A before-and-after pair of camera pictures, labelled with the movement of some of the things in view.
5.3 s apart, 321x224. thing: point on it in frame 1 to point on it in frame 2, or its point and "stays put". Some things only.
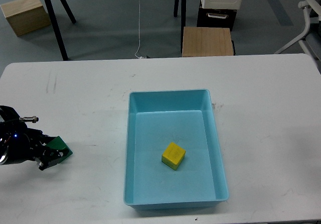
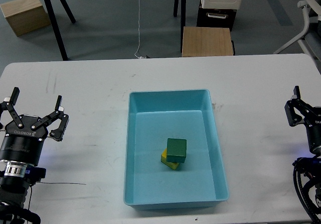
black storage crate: x=211 y=17 stays put
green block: x=58 y=142 to x=176 y=150
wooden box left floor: x=26 y=15 stays put
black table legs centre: x=183 y=8 stays put
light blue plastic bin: x=173 y=159 stays put
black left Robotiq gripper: x=19 y=143 to x=24 y=144
